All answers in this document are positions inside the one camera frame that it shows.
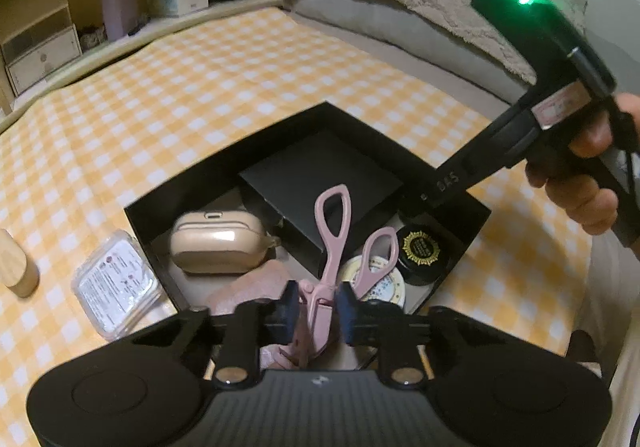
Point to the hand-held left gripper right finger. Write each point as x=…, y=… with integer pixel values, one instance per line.
x=349, y=319

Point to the pink eyelash curler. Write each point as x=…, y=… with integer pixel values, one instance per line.
x=330, y=247

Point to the black round tin gold label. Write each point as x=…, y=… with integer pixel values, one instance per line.
x=422, y=252

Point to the large black box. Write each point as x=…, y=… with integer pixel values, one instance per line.
x=155, y=252

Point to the clear plastic packet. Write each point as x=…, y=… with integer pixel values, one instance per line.
x=112, y=284

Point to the white drawer box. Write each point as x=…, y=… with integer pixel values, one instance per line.
x=42, y=62

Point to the small black box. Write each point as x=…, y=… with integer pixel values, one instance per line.
x=325, y=167

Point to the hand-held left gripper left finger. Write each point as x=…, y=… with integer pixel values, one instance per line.
x=289, y=309

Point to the person's right hand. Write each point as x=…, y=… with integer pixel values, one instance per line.
x=585, y=199

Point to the lilac bottle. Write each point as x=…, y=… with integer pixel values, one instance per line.
x=120, y=9

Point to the white round tin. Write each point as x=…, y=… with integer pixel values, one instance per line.
x=385, y=291

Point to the grey bed sheet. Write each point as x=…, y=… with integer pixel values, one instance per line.
x=400, y=72

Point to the yellow white checked cloth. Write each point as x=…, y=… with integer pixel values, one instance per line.
x=150, y=102

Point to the pink fuzzy cloth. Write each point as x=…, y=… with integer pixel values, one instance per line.
x=245, y=287

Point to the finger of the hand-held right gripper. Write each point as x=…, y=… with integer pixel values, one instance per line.
x=417, y=209

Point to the rounded light wooden block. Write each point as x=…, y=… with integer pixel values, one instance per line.
x=17, y=267

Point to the beige earbud case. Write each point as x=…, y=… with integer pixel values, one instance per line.
x=215, y=247

